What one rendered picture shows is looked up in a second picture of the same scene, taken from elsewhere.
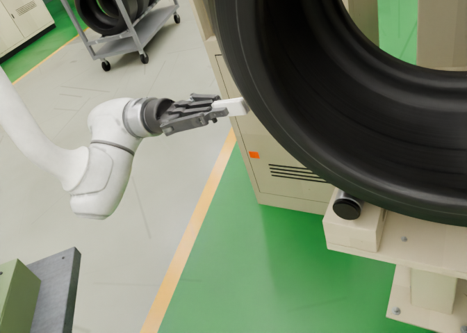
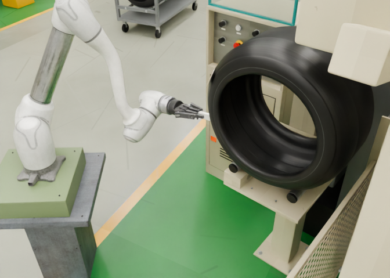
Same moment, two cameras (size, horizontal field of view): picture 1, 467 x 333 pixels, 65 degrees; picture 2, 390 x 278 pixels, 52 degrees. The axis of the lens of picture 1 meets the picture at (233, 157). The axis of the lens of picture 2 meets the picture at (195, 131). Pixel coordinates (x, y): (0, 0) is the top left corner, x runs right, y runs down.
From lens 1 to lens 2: 1.10 m
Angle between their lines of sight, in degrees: 1
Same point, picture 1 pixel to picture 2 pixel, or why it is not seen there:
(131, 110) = (163, 100)
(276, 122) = (216, 129)
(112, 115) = (154, 98)
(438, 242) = (263, 192)
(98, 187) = (138, 128)
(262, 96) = (215, 120)
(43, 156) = (123, 108)
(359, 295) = (244, 239)
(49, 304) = (90, 173)
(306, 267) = (220, 216)
